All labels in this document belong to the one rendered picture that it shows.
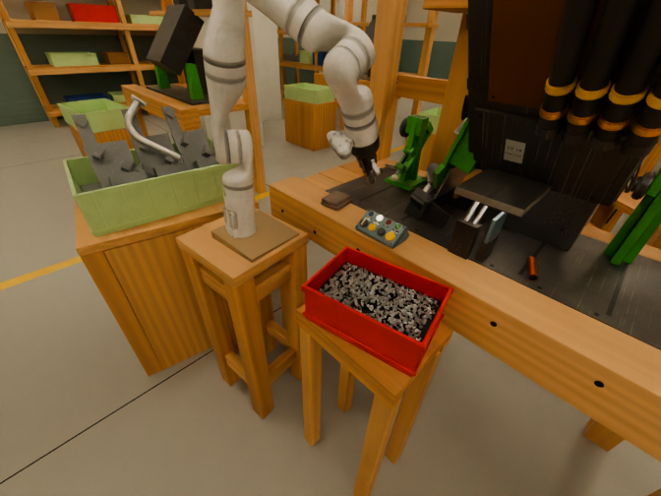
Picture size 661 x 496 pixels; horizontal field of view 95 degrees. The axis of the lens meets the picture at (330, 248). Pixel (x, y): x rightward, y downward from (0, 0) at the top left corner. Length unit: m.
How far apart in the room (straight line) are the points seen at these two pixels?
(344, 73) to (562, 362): 0.75
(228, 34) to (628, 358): 1.06
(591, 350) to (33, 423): 2.04
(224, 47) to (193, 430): 1.44
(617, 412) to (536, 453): 0.89
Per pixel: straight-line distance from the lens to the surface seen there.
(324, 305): 0.75
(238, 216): 0.99
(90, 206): 1.35
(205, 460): 1.59
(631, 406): 0.91
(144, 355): 1.76
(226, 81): 0.81
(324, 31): 0.65
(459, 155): 1.01
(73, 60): 6.99
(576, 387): 0.91
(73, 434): 1.87
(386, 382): 0.75
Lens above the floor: 1.43
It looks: 36 degrees down
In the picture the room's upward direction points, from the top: 2 degrees clockwise
